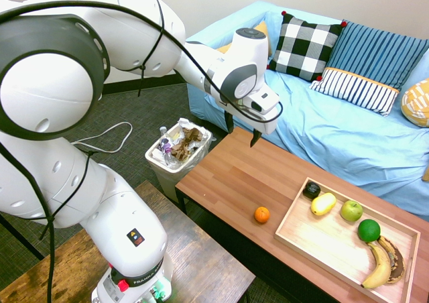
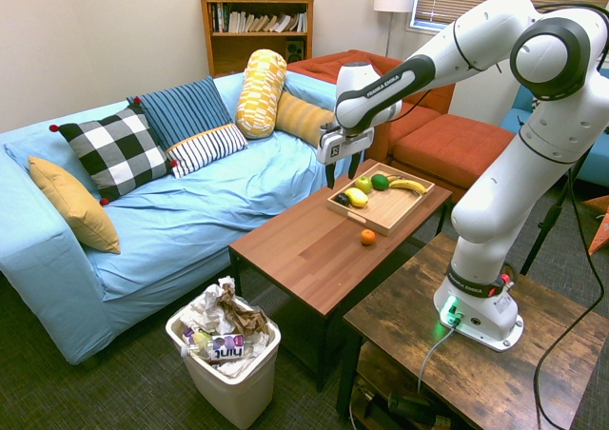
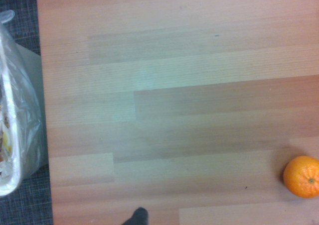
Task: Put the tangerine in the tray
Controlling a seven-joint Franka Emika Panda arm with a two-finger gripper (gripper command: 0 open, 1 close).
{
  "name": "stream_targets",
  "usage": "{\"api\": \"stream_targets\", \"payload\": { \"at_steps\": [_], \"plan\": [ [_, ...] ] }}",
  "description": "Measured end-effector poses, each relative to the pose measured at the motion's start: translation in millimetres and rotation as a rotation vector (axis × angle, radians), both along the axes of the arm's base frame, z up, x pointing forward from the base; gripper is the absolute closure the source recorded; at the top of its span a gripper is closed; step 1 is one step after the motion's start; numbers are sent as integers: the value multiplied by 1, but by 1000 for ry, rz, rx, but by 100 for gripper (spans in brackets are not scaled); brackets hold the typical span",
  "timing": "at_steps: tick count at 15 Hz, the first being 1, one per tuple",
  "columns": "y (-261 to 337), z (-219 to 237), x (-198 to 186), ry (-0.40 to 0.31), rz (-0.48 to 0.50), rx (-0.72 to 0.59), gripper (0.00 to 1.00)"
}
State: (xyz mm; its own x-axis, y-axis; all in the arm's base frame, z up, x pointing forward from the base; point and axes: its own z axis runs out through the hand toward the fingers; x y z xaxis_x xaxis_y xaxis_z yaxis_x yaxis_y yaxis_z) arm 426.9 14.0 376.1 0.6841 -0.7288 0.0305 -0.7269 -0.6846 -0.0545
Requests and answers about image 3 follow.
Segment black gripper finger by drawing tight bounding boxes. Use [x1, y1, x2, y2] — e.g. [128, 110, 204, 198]
[121, 207, 150, 225]

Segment orange tangerine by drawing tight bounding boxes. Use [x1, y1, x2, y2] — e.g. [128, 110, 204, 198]
[283, 155, 319, 199]

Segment brown wooden coffee table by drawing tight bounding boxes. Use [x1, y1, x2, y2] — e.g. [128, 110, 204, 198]
[36, 0, 319, 225]

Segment white plastic trash bin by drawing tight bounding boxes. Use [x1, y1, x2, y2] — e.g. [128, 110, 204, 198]
[0, 9, 48, 198]

